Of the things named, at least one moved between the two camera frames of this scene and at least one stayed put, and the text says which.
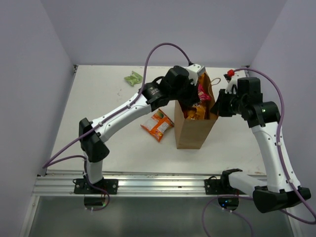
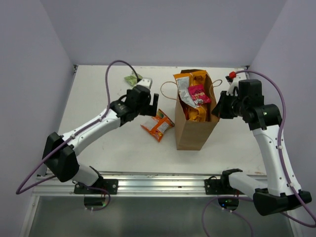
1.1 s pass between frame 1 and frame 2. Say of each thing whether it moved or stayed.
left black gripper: moved
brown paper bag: stayed
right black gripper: stayed
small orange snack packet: stayed
